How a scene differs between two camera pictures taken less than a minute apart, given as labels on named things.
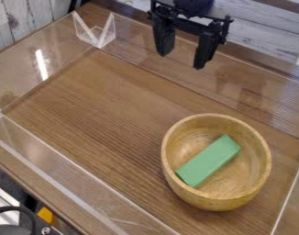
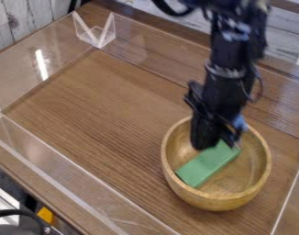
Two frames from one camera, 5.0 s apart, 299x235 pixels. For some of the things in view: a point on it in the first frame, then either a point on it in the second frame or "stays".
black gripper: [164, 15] → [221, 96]
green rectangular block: [208, 161] stays
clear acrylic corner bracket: [96, 37] stays
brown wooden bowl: [233, 183] stays
